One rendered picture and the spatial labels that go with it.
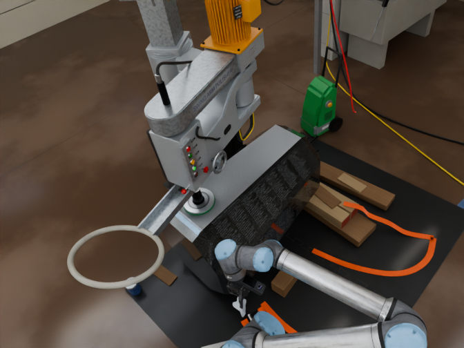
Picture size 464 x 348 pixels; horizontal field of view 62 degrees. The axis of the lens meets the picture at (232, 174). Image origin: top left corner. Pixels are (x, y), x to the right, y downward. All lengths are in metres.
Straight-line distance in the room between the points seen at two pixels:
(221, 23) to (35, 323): 2.75
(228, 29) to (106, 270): 2.32
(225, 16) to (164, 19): 0.64
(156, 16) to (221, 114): 0.85
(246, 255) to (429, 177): 2.78
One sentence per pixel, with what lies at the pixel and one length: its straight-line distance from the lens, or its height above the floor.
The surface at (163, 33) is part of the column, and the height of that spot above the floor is 1.66.
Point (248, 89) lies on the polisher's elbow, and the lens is 2.60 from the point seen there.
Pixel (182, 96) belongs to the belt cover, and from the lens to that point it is 2.10.
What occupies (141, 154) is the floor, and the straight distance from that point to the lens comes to 4.49.
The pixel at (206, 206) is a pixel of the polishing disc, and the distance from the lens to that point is 2.58.
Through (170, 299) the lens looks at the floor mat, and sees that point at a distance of 3.32.
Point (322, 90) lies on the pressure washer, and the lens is 3.99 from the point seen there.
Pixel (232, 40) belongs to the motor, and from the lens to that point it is 2.37.
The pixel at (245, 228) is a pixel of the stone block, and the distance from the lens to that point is 2.67.
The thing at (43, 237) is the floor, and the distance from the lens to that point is 4.23.
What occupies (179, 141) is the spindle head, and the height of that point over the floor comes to 1.57.
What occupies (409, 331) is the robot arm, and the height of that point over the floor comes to 1.63.
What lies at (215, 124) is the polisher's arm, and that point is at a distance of 2.35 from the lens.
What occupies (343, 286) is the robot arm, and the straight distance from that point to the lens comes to 1.56.
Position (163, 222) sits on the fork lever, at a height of 1.15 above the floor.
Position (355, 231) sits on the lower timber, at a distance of 3.40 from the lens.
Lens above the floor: 2.90
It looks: 47 degrees down
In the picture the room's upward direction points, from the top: 12 degrees counter-clockwise
